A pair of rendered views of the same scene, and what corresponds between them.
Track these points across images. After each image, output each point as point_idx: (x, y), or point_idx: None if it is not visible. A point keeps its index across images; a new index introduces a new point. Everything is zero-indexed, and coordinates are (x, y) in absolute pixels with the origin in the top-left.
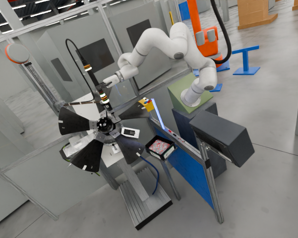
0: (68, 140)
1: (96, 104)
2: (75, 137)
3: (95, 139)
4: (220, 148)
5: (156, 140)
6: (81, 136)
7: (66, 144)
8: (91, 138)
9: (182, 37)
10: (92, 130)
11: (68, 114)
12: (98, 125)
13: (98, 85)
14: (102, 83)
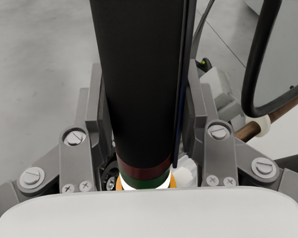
0: (213, 67)
1: None
2: (213, 87)
3: (113, 146)
4: None
5: None
6: (227, 106)
7: (208, 65)
8: (180, 140)
9: None
10: (256, 148)
11: (207, 6)
12: (115, 151)
13: (92, 95)
14: (86, 150)
